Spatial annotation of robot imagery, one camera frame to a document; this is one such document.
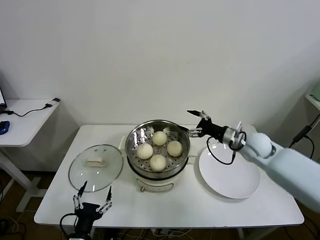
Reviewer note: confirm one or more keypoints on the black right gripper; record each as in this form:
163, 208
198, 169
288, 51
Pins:
211, 130

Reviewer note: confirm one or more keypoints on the white side table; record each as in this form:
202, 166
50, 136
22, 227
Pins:
25, 130

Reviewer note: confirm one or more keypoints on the white steamed baozi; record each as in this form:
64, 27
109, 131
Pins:
158, 163
145, 151
159, 138
174, 148

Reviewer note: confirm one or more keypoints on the black and white adapter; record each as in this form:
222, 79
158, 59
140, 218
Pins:
53, 102

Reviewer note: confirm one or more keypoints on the black laptop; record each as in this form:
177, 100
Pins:
2, 100

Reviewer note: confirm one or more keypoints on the white round plate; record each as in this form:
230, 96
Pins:
225, 180

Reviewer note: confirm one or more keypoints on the round glass pot lid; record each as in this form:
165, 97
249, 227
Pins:
95, 152

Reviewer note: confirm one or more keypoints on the stainless steel steamer basket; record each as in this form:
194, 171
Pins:
133, 140

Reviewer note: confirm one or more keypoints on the blue computer mouse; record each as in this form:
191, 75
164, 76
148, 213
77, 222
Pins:
3, 127

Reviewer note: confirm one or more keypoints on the white power strip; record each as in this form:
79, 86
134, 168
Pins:
162, 232

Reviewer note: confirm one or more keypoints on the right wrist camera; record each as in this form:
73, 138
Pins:
237, 140

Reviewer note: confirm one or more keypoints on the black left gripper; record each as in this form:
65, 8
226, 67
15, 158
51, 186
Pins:
86, 216

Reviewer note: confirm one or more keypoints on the cream electric cooking pot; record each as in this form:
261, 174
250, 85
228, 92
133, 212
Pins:
155, 185

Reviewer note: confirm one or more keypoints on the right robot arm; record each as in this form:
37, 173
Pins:
287, 162

